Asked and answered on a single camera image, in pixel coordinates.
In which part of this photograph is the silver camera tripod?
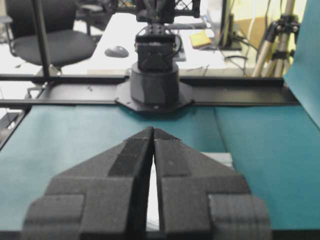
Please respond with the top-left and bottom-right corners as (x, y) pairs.
(251, 0), (301, 78)

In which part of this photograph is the black office chair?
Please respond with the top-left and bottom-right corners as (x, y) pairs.
(1, 0), (97, 69)

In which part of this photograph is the black aluminium frame rail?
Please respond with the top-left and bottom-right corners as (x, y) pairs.
(0, 74), (299, 109)

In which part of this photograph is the grey computer mouse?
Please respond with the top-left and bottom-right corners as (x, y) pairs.
(104, 45), (129, 58)

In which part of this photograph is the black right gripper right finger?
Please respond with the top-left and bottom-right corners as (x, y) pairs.
(154, 128), (272, 240)

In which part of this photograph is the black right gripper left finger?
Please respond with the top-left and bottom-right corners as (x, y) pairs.
(21, 127), (154, 240)

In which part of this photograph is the yellow sticky note pad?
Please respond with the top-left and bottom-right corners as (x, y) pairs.
(189, 31), (212, 49)

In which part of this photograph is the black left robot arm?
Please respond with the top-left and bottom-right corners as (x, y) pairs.
(115, 0), (200, 113)

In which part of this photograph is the clear zip bag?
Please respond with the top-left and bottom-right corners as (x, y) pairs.
(146, 152), (234, 232)

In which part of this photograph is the white office desk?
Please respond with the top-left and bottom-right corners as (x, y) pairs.
(87, 13), (244, 77)

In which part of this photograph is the black vertical frame post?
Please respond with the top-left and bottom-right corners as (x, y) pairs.
(31, 0), (51, 78)

